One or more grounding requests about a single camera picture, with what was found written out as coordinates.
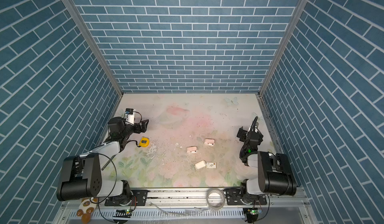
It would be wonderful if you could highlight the pink stapler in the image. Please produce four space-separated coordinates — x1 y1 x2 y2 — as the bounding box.
186 147 198 153
204 139 215 146

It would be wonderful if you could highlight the white staple box sleeve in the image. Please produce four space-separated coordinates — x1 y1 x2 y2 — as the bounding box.
206 162 217 169

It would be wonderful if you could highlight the white staple box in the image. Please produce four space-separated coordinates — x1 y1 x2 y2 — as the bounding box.
195 161 207 170

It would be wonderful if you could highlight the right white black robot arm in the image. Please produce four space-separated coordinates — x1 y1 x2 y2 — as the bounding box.
237 128 298 199

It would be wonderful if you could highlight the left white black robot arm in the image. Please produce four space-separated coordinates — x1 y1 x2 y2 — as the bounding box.
56 115 149 206

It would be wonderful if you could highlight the yellow tape measure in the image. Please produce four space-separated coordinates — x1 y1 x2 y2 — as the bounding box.
138 137 150 148

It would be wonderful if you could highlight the black thin rod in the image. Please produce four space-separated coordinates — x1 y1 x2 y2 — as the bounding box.
101 155 116 171

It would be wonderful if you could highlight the clear tape roll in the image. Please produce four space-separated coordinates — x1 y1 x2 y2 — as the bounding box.
206 188 226 211

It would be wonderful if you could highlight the plush panda toy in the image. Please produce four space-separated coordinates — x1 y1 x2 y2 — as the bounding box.
76 198 97 224

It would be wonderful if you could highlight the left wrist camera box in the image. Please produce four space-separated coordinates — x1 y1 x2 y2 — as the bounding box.
124 108 135 126

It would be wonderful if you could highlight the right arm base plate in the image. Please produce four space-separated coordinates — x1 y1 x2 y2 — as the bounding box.
223 188 267 206

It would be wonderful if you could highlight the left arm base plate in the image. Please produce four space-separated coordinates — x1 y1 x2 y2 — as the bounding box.
105 190 149 207

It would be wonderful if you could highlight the aluminium front rail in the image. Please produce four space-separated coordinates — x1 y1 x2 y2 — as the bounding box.
61 187 310 209

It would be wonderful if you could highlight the white slotted cable duct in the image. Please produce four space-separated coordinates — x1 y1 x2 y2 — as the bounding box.
91 208 245 221

